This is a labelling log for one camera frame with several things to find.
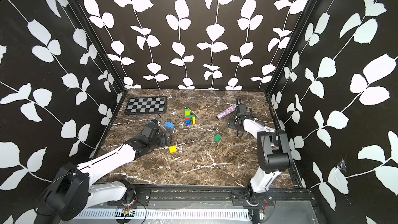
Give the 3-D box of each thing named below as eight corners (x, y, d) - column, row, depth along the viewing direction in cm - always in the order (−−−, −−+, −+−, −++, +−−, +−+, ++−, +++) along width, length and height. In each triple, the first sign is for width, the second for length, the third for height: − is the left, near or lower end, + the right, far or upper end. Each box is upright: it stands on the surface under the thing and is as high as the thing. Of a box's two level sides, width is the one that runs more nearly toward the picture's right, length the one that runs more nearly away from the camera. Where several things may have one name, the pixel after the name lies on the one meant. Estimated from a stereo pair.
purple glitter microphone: (218, 121, 106) (219, 118, 102) (215, 118, 107) (216, 114, 104) (236, 110, 112) (238, 106, 109) (233, 107, 114) (234, 103, 111)
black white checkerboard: (126, 114, 107) (124, 112, 105) (130, 100, 116) (129, 97, 114) (165, 112, 109) (165, 110, 107) (167, 98, 118) (166, 96, 115)
